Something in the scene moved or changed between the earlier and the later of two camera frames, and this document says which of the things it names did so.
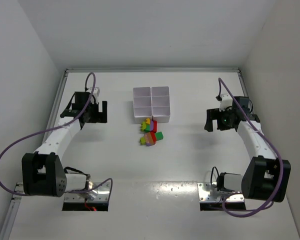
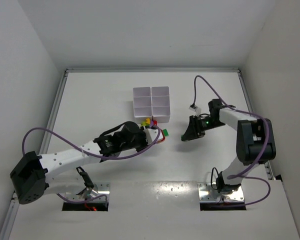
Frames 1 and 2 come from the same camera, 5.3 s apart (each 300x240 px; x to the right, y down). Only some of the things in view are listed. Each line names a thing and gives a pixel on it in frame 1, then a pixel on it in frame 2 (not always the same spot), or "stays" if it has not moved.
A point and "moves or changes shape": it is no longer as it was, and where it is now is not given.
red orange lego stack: (150, 138) moves or changes shape
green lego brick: (159, 136) moves or changes shape
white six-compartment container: (152, 102) stays
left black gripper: (96, 113) to (143, 139)
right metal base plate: (207, 191) stays
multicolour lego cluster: (149, 125) stays
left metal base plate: (96, 191) stays
